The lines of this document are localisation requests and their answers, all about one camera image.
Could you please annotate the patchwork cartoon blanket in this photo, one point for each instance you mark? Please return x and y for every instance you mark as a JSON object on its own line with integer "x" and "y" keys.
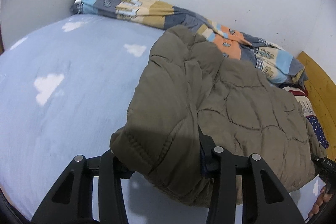
{"x": 147, "y": 8}

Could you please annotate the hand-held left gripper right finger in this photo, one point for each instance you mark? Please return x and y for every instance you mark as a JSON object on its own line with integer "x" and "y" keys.
{"x": 207, "y": 161}

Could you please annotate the olive puffer jacket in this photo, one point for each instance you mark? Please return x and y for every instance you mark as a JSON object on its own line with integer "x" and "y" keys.
{"x": 210, "y": 82}

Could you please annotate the printed red blue pillow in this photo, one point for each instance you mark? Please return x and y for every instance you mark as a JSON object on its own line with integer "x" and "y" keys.
{"x": 315, "y": 124}

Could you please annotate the wooden headboard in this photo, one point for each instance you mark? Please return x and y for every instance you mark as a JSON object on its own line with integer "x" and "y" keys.
{"x": 323, "y": 92}

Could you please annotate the person's right hand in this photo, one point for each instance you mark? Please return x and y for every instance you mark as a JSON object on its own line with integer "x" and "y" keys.
{"x": 321, "y": 200}

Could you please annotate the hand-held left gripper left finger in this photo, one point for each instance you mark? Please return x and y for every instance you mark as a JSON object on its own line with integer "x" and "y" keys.
{"x": 113, "y": 169}

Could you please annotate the light blue cloud blanket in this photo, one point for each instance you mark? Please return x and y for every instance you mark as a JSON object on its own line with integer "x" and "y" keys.
{"x": 78, "y": 108}

